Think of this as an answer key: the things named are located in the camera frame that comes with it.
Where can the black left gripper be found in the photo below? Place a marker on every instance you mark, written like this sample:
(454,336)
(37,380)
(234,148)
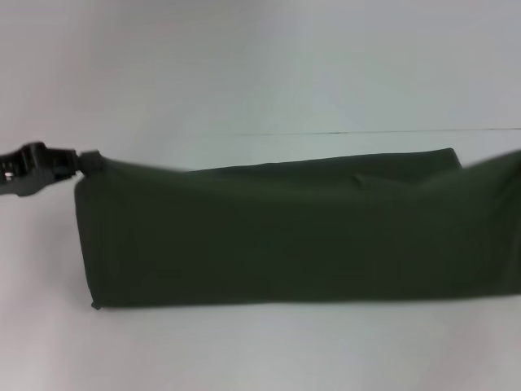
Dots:
(20,171)

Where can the dark green t-shirt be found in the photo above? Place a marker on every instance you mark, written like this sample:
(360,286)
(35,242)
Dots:
(285,236)

